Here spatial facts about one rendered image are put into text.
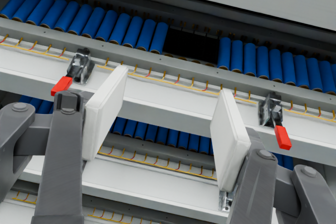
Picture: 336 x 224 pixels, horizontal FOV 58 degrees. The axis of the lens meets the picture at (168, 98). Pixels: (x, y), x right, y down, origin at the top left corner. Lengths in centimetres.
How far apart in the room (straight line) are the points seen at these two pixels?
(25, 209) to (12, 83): 35
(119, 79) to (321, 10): 25
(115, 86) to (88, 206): 55
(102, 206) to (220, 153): 54
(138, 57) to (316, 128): 27
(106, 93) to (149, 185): 40
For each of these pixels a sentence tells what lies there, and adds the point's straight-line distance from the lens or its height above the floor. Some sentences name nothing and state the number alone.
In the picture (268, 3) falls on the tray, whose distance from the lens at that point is 36.
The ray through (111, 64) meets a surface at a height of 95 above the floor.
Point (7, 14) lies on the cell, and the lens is 51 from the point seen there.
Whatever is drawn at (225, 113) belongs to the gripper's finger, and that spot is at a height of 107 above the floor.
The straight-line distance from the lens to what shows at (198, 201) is 55.
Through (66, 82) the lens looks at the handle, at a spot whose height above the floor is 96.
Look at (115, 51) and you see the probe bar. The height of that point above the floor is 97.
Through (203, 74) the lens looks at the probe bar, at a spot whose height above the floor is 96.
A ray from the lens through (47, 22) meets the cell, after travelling 48.
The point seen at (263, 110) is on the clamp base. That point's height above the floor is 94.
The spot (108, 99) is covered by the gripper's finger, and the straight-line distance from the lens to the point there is 15.
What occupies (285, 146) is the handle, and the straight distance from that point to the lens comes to 37.
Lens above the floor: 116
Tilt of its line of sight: 34 degrees down
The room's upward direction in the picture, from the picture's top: 14 degrees clockwise
